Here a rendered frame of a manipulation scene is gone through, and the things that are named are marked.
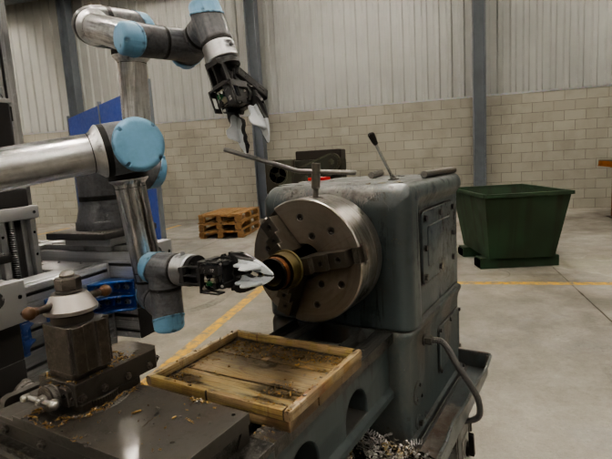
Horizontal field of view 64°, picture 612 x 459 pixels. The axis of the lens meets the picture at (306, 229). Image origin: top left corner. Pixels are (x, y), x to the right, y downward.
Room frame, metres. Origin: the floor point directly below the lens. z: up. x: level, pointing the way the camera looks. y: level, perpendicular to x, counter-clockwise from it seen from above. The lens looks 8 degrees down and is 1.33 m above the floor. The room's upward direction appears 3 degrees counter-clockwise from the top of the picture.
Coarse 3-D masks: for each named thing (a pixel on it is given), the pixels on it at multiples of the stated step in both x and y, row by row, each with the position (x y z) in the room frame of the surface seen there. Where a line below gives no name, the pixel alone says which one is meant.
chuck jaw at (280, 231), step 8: (272, 216) 1.21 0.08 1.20; (264, 224) 1.20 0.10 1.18; (272, 224) 1.19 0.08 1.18; (280, 224) 1.21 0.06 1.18; (264, 232) 1.20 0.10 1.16; (272, 232) 1.19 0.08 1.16; (280, 232) 1.18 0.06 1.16; (288, 232) 1.20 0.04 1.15; (272, 240) 1.17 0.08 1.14; (280, 240) 1.16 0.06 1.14; (288, 240) 1.18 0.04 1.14; (296, 240) 1.20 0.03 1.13; (272, 248) 1.14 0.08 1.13; (280, 248) 1.13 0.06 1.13; (288, 248) 1.15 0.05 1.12; (296, 248) 1.18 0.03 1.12
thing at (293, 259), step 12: (276, 252) 1.13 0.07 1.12; (288, 252) 1.11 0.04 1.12; (276, 264) 1.06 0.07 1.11; (288, 264) 1.08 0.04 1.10; (300, 264) 1.10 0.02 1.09; (276, 276) 1.13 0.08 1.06; (288, 276) 1.06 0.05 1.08; (300, 276) 1.10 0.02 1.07; (276, 288) 1.07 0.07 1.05; (288, 288) 1.12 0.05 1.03
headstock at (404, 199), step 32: (288, 192) 1.42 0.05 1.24; (320, 192) 1.37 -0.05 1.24; (352, 192) 1.31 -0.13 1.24; (384, 192) 1.26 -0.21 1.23; (416, 192) 1.28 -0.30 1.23; (448, 192) 1.60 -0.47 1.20; (384, 224) 1.25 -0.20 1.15; (416, 224) 1.27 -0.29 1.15; (448, 224) 1.57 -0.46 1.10; (384, 256) 1.25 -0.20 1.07; (416, 256) 1.26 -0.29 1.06; (448, 256) 1.57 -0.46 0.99; (384, 288) 1.25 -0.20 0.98; (416, 288) 1.25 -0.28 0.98; (448, 288) 1.60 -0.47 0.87; (352, 320) 1.30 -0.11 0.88; (384, 320) 1.25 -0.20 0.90; (416, 320) 1.25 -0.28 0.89
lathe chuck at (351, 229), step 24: (288, 216) 1.21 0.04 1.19; (312, 216) 1.18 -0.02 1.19; (336, 216) 1.14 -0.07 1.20; (360, 216) 1.21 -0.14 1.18; (264, 240) 1.25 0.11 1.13; (312, 240) 1.18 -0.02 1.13; (336, 240) 1.15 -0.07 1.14; (360, 240) 1.13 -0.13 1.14; (360, 264) 1.12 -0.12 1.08; (264, 288) 1.26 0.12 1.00; (312, 288) 1.18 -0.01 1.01; (336, 288) 1.15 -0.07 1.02; (360, 288) 1.12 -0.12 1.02; (312, 312) 1.19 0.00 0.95; (336, 312) 1.15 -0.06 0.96
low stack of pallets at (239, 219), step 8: (224, 208) 9.96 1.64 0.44; (232, 208) 9.86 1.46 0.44; (240, 208) 9.75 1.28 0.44; (248, 208) 9.66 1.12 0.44; (256, 208) 9.67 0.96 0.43; (200, 216) 8.81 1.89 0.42; (208, 216) 8.78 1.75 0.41; (216, 216) 8.74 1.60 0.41; (224, 216) 8.71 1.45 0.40; (232, 216) 8.68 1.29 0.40; (240, 216) 8.74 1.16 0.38; (248, 216) 9.22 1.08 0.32; (256, 216) 9.59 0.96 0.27; (200, 224) 8.80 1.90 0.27; (208, 224) 8.77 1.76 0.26; (216, 224) 8.74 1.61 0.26; (224, 224) 8.71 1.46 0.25; (232, 224) 8.68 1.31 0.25; (240, 224) 8.68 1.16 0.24; (248, 224) 9.19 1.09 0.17; (256, 224) 9.76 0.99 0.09; (200, 232) 8.79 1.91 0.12; (208, 232) 8.76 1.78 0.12; (216, 232) 8.73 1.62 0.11; (224, 232) 8.71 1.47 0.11; (232, 232) 8.68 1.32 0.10; (240, 232) 8.67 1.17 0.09; (248, 232) 9.11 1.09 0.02
